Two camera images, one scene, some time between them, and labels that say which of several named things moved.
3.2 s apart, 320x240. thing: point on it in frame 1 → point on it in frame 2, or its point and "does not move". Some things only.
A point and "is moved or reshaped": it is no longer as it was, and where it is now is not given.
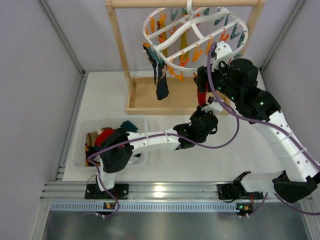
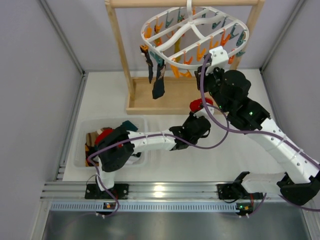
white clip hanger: (185, 37) does not move
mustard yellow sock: (163, 38) → (157, 28)
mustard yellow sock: (183, 45) → (177, 49)
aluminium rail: (146, 191) does not move
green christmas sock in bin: (129, 127) does not move
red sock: (101, 138) does not move
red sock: (202, 96) is moved or reshaped
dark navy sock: (157, 65) → (149, 64)
